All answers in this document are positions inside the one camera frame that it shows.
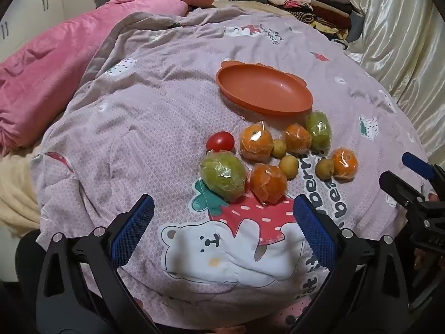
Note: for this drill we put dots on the orange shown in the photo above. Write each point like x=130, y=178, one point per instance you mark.
x=255, y=141
x=268, y=182
x=344, y=162
x=298, y=139

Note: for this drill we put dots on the pink fleece blanket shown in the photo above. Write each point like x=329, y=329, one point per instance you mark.
x=52, y=69

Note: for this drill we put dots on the white wardrobe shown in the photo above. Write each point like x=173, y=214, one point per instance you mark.
x=31, y=7

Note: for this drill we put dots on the red tomato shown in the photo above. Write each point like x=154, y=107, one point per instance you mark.
x=220, y=141

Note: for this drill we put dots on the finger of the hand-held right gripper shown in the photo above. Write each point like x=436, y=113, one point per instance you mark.
x=417, y=165
x=399, y=189

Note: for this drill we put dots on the cream satin curtain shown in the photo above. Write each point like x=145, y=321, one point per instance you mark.
x=399, y=41

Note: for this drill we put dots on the pink dotted garment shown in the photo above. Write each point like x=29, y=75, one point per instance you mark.
x=292, y=315

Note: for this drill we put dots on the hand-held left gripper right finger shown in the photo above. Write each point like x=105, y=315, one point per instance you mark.
x=314, y=229

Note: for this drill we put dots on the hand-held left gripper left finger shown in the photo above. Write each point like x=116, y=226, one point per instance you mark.
x=134, y=229

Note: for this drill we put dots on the person's right hand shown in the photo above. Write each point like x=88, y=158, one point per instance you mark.
x=433, y=198

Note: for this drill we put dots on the small yellow-brown round fruit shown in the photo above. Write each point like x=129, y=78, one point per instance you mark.
x=278, y=148
x=324, y=167
x=289, y=166

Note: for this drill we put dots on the stack of folded clothes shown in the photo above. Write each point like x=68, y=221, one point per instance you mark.
x=313, y=3

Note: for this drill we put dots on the orange plastic plate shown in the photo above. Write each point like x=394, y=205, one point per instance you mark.
x=264, y=88

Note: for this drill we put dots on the pink printed strawberry bear blanket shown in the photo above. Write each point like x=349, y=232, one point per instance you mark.
x=146, y=118

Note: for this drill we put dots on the small green citrus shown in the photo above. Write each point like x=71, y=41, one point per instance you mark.
x=318, y=130

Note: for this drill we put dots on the large green citrus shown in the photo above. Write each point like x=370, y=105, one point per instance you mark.
x=222, y=174

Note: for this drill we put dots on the beige bed sheet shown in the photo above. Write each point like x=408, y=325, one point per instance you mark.
x=243, y=6

